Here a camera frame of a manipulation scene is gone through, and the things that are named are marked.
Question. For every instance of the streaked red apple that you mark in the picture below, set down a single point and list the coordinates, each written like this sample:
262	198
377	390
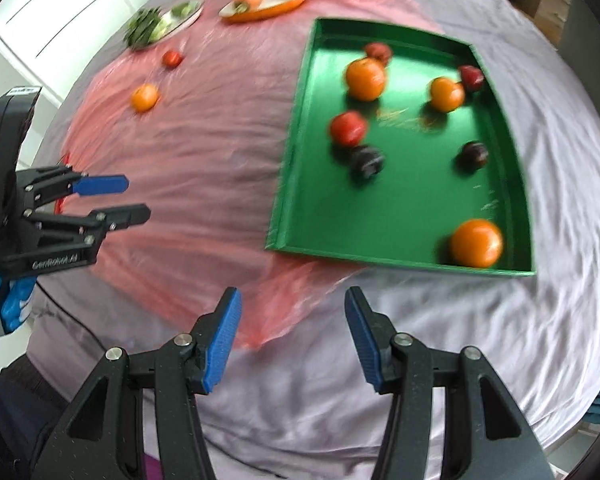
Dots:
378	52

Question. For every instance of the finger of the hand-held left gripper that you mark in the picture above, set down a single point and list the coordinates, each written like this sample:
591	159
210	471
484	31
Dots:
102	185
127	216

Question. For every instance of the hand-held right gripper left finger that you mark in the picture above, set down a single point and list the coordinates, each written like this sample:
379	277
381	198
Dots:
225	335

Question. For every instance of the small bright red apple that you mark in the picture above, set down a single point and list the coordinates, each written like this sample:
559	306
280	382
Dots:
348	127

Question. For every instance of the person's dark trousers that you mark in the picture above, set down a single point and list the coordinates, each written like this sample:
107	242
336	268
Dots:
10	420

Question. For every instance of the dark red apple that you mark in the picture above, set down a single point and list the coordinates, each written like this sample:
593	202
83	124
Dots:
471	77

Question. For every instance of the red plastic sheet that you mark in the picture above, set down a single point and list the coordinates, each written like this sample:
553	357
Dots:
205	160

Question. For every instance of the white patterned plate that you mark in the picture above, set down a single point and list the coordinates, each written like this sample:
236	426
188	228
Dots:
175	21

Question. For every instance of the green metal tray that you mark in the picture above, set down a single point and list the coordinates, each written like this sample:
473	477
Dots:
405	200

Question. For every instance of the pale green vegetable piece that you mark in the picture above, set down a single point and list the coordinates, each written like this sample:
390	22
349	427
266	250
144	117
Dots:
182	9

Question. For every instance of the dark leafy greens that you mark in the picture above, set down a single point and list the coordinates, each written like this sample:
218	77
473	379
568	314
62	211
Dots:
142	30

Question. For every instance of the dark purple plum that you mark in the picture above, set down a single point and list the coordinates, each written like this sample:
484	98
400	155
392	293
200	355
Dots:
474	155
366	161

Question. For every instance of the white wardrobe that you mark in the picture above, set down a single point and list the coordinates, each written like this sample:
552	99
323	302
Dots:
55	10

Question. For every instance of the grey bedspread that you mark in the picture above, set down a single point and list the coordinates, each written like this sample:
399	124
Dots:
555	210

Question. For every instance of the person's left hand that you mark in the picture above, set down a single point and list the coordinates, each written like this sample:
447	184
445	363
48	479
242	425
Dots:
10	300

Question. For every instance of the large orange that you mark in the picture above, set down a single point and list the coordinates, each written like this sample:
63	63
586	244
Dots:
365	78

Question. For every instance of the small orange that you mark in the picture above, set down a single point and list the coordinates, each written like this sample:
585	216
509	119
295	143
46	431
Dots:
446	94

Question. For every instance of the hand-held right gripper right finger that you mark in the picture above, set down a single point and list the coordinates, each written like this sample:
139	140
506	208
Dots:
362	335

